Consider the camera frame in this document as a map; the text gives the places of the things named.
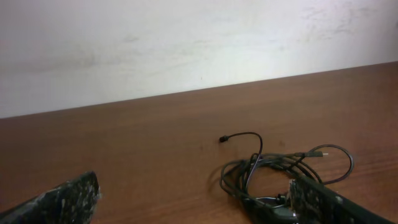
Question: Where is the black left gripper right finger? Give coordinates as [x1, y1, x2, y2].
[289, 177, 394, 224]

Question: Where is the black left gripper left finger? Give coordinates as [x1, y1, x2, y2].
[1, 171, 100, 224]

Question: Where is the black USB cable bundle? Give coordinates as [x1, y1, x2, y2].
[219, 144, 355, 224]

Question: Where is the thin black cable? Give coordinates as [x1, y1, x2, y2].
[218, 131, 264, 187]

